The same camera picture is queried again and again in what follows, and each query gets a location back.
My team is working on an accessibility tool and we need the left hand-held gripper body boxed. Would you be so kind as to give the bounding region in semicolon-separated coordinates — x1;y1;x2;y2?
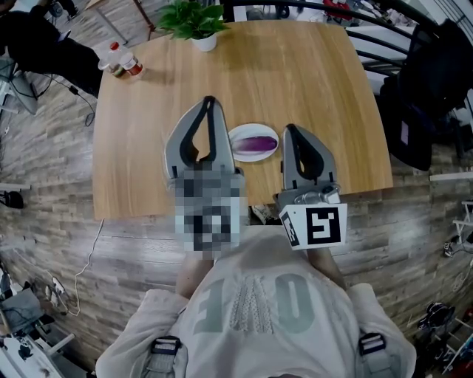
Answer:
165;167;250;261

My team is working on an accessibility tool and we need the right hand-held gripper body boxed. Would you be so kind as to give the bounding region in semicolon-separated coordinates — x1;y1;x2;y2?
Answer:
272;179;349;252

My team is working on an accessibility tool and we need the purple eggplant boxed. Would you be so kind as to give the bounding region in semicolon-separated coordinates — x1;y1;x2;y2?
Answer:
232;135;279;156

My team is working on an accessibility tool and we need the person's left forearm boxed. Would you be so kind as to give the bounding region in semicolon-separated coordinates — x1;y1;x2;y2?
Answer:
174;253;217;300

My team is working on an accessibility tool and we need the person's right forearm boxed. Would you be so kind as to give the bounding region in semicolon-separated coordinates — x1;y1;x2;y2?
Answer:
308;245;349;293

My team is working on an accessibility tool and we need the white oval plate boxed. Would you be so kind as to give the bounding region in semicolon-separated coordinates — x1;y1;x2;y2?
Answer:
226;123;280;164

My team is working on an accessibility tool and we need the person's shoe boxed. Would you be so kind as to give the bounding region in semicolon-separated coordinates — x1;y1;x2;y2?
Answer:
250;204;282;226

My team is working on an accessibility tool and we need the person's light printed shirt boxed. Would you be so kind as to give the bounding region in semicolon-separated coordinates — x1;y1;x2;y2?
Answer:
95;224;418;378

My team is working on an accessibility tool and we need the jar with red contents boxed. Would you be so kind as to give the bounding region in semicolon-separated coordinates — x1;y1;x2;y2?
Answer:
119;52;145;78

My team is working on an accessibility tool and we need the clear bottle with red cap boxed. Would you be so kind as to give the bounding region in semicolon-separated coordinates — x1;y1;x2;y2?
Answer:
97;41;131;72

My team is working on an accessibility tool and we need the office chair with black jacket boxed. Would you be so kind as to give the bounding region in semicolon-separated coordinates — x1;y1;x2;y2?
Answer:
377;18;473;173

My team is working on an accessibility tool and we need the green potted plant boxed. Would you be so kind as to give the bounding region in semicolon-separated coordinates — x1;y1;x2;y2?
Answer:
154;0;231;53

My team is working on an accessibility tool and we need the pair of dark shoes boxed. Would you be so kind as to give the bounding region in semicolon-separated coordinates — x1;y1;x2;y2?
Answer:
416;301;458;334

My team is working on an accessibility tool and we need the grey chair base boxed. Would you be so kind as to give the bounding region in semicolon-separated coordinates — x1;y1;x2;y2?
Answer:
0;57;39;116

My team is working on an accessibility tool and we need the black floor cable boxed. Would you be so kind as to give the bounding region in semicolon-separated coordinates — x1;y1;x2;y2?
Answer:
35;72;98;128

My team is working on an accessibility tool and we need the white floor cable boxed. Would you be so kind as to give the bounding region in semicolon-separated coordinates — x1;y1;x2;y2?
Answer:
44;216;106;317

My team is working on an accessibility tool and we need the grey backpack strap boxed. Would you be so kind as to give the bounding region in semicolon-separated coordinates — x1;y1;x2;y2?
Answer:
146;334;183;378
357;331;395;378

